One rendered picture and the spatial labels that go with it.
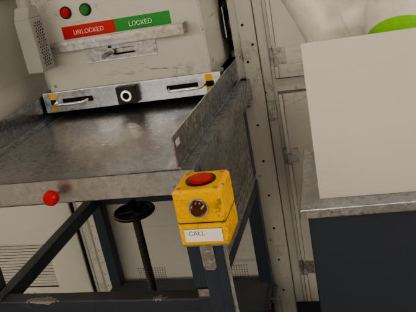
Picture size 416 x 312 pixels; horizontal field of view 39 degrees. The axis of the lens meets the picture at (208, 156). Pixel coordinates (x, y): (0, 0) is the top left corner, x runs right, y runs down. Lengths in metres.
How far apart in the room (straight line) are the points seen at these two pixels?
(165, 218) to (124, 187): 0.82
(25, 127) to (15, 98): 0.22
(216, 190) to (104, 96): 0.86
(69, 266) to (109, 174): 1.07
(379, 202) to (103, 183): 0.55
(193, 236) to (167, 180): 0.26
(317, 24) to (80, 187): 0.62
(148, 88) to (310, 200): 0.67
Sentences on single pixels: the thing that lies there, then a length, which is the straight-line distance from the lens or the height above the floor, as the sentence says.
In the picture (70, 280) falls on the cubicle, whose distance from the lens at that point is 2.29.
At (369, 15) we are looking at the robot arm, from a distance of 1.23.
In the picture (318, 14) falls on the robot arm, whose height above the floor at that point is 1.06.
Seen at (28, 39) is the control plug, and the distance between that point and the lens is 1.65.
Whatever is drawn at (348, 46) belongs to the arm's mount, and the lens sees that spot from 1.07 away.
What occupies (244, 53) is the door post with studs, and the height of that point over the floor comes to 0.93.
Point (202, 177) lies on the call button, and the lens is 0.93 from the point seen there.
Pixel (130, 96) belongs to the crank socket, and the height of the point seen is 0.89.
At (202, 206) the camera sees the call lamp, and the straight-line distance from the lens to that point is 0.90.
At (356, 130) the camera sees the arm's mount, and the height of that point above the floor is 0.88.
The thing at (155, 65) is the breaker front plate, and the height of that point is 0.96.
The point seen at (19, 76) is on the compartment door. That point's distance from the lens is 1.93.
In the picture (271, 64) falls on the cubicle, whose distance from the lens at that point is 1.73.
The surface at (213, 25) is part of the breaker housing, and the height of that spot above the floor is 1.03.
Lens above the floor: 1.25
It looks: 20 degrees down
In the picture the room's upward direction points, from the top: 11 degrees counter-clockwise
